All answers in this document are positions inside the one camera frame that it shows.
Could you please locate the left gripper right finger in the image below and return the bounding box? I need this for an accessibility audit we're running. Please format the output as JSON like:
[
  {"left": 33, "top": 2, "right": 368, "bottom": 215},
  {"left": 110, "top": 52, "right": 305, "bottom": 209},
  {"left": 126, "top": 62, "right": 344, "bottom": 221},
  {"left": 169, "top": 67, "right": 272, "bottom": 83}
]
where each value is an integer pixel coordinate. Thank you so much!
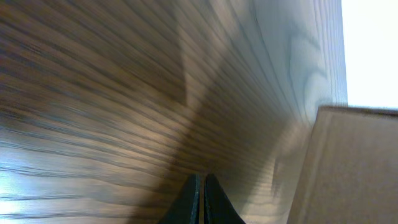
[{"left": 204, "top": 174, "right": 245, "bottom": 224}]

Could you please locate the cardboard box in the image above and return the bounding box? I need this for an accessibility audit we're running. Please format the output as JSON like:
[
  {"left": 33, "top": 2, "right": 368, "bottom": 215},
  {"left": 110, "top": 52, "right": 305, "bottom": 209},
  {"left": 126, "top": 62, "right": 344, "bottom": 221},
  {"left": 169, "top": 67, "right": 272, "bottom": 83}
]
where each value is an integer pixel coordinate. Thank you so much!
[{"left": 287, "top": 106, "right": 397, "bottom": 223}]

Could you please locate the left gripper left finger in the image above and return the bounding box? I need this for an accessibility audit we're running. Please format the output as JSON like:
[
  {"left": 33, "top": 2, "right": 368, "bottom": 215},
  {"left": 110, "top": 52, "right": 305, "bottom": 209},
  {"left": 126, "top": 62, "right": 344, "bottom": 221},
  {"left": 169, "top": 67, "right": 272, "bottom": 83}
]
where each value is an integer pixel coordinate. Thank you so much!
[{"left": 158, "top": 174, "right": 200, "bottom": 224}]

